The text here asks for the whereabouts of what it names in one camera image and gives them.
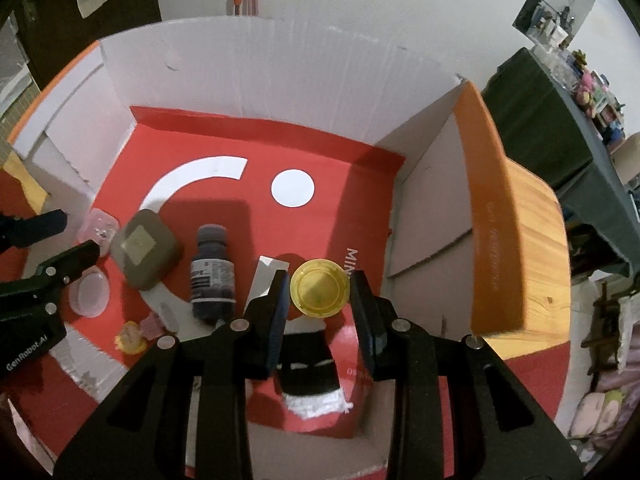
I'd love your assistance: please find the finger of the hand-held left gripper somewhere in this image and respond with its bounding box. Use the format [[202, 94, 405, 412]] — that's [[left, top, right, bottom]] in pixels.
[[0, 240, 101, 302], [0, 210, 68, 256]]

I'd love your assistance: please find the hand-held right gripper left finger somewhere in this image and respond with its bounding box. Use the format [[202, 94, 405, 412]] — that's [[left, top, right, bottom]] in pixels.
[[52, 269, 291, 480]]

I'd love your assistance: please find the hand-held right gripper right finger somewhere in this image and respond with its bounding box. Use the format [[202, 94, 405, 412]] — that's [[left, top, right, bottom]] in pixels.
[[349, 270, 585, 480]]

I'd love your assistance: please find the round yellow lid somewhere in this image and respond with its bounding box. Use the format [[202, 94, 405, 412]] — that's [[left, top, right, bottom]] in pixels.
[[290, 259, 348, 318]]

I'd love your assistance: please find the small yellow-haired doll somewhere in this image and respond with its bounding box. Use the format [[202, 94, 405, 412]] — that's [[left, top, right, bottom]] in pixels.
[[114, 321, 149, 354]]

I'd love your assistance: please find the white and orange cardboard box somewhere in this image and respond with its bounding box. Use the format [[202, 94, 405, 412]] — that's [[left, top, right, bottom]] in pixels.
[[0, 16, 508, 480]]

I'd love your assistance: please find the clear plastic lid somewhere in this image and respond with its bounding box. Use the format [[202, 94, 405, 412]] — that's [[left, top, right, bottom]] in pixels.
[[68, 267, 111, 317]]

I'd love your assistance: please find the clear plastic container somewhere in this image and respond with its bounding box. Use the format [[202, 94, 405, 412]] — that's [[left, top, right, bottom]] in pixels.
[[77, 208, 120, 257]]

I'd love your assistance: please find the black and white wrapped packet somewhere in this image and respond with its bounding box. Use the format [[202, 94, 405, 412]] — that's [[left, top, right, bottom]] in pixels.
[[277, 317, 353, 420]]

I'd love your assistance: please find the grey square container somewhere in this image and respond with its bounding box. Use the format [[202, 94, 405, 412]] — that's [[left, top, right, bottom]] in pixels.
[[109, 209, 181, 291]]

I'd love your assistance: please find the dark purple bottle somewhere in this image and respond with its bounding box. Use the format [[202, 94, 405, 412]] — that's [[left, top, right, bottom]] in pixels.
[[191, 225, 237, 325]]

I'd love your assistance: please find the small pink figurine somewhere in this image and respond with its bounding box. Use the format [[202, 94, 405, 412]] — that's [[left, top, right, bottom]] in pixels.
[[140, 312, 166, 338]]

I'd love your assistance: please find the red paper bag white print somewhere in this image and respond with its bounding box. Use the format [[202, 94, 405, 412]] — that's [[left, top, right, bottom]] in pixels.
[[50, 105, 406, 441]]

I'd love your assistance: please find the pale plush cushion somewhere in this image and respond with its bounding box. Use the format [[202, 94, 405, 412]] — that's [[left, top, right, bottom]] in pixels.
[[570, 390, 626, 441]]

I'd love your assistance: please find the table with dark green cloth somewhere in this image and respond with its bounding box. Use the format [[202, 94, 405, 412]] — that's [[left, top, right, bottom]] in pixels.
[[482, 47, 640, 281]]

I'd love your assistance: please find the pink plush toy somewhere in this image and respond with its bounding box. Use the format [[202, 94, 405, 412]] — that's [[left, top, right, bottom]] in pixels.
[[577, 72, 601, 106]]

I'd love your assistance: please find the wall poster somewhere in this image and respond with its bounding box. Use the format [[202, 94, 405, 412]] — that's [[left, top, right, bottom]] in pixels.
[[512, 0, 603, 48]]

